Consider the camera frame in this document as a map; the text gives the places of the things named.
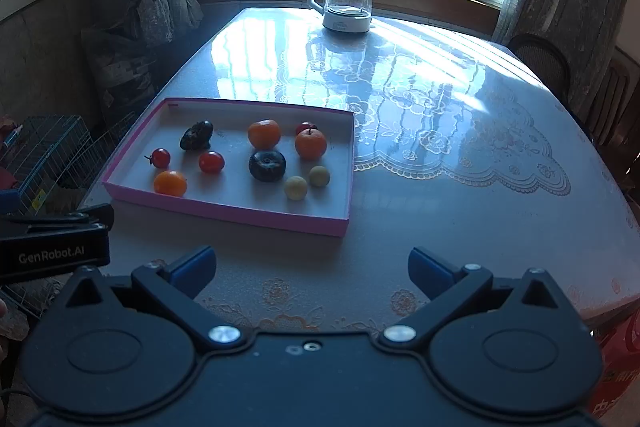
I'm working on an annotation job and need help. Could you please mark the small orange tomato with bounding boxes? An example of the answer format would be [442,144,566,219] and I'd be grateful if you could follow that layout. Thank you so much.
[153,170,188,197]

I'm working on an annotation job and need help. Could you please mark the red cherry tomato oval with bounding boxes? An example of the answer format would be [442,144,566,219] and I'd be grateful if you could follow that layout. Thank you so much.
[198,150,224,174]

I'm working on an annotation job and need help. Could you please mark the red cherry tomato with calyx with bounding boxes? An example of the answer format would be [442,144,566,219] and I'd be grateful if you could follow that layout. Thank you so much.
[144,147,171,169]

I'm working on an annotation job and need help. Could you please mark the dark wrinkled persimmon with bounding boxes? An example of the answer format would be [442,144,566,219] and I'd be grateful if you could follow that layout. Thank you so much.
[179,120,214,150]

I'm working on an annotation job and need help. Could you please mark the pale yellow longan fruit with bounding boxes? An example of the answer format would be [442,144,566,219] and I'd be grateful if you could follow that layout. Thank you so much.
[283,176,308,202]

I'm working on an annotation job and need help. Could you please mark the green-brown longan fruit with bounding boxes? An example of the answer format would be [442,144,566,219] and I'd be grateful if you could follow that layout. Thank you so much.
[309,165,331,187]

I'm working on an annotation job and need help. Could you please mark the orange tangerine with stem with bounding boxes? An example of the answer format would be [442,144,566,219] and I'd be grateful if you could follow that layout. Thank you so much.
[295,128,328,160]

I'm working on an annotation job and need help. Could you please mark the pink rimmed white tray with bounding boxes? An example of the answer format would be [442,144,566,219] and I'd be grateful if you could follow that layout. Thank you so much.
[102,98,355,237]

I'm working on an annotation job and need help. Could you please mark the dark chair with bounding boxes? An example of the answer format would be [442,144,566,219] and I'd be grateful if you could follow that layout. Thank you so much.
[508,34,570,106]

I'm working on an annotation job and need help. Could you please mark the glass electric kettle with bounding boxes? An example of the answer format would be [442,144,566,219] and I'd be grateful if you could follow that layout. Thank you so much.
[307,0,379,35]

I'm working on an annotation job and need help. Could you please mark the wire basket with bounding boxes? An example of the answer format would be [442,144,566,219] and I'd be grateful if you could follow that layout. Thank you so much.
[1,113,136,217]

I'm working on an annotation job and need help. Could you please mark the dark bag by wall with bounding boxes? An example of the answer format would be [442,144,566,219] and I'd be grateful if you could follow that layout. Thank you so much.
[80,24,156,127]

